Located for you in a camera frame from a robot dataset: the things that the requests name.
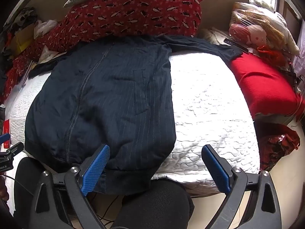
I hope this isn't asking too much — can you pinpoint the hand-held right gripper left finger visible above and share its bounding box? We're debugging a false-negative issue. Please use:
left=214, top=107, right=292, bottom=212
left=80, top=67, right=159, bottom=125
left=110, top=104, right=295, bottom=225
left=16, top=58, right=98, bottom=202
left=30, top=144, right=110, bottom=229

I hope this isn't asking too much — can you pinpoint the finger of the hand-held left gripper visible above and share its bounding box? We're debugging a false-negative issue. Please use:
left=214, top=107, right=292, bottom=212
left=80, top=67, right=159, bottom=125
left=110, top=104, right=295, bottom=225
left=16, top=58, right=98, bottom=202
left=0, top=133, right=25, bottom=161

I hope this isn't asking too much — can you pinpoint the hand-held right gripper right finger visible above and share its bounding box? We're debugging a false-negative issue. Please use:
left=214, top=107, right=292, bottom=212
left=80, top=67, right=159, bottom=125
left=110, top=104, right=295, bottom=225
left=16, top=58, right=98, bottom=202
left=202, top=145, right=283, bottom=229

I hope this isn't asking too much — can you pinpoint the navy pinstripe zip jacket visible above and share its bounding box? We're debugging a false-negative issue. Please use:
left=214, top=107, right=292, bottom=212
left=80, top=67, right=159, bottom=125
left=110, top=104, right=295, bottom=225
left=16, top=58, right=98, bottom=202
left=24, top=35, right=249, bottom=195

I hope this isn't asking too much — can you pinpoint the black clothes hanger clip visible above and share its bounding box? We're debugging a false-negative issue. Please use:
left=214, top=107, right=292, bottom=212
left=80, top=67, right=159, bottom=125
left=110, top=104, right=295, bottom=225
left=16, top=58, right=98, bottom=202
left=223, top=38, right=250, bottom=53

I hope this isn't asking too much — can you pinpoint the white quilted bed cover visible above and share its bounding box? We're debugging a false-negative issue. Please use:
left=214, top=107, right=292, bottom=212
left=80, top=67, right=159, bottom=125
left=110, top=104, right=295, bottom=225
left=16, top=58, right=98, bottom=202
left=3, top=52, right=261, bottom=198

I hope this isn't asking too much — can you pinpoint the red foil bag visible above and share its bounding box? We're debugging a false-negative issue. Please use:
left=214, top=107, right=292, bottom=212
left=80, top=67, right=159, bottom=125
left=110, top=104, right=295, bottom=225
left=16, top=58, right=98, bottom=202
left=256, top=123, right=301, bottom=172

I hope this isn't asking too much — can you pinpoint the plain red pillow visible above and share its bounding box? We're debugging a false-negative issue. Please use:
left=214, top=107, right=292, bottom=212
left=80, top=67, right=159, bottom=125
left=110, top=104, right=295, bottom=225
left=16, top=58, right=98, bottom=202
left=229, top=52, right=305, bottom=122

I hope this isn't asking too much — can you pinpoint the white plastic bag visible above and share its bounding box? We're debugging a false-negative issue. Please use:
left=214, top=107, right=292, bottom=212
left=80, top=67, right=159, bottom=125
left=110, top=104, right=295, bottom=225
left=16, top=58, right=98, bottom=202
left=33, top=19, right=59, bottom=40

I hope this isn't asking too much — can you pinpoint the camouflage cloth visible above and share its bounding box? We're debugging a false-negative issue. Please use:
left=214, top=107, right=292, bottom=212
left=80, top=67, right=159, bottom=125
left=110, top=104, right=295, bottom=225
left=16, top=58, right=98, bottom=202
left=4, top=7, right=39, bottom=32

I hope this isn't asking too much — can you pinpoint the beige furry cloth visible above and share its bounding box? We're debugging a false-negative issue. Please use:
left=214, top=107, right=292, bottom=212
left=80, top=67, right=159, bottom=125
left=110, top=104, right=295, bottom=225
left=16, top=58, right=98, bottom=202
left=201, top=28, right=230, bottom=45

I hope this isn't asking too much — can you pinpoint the clear bag of plush toys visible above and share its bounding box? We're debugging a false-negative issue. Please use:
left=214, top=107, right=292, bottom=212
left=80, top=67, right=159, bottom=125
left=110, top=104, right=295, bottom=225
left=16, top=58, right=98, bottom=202
left=228, top=2, right=286, bottom=53

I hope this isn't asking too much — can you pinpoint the red penguin print blanket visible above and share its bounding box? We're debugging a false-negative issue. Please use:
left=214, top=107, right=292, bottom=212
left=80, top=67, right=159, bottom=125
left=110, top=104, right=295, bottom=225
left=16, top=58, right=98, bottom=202
left=0, top=0, right=203, bottom=104

